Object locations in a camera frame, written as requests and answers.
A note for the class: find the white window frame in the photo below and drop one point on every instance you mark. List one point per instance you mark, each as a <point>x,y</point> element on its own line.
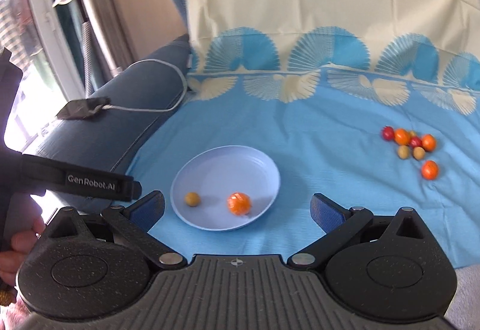
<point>45,14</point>

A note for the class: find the blue sofa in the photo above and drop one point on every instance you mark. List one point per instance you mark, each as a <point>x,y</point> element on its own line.
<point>123,97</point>

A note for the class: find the orange mandarin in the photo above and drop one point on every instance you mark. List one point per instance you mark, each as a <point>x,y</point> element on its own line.
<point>401,137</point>
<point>429,170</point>
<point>428,142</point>

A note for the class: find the plaid hanging clothes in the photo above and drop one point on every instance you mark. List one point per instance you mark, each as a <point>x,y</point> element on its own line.
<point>15,7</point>

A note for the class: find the light grey cloth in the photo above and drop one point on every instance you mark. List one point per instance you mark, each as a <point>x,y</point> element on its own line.
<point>467,296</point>

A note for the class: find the red cherry tomato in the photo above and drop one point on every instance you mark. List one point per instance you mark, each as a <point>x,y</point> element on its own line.
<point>415,142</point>
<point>387,133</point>

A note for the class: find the person's left hand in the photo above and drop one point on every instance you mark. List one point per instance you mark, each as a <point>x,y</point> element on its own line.
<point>26,236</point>

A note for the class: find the light blue plate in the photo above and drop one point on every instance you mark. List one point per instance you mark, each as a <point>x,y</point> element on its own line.
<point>225,172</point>

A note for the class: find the black smartphone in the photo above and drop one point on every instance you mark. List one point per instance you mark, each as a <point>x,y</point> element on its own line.
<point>80,108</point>

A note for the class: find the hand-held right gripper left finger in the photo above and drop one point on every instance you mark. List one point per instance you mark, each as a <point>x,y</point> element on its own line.
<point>148,210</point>

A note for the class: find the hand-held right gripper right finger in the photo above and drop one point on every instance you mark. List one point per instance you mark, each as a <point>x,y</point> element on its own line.
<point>326,214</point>

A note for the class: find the plastic-wrapped orange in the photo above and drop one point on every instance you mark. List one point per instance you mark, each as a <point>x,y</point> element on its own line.
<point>239,204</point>

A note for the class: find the pink patterned cloth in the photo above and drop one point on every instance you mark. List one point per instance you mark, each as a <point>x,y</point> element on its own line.
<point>11,317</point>

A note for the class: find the metal stand pole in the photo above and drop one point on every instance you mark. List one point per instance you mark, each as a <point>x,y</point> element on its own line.
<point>95,18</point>

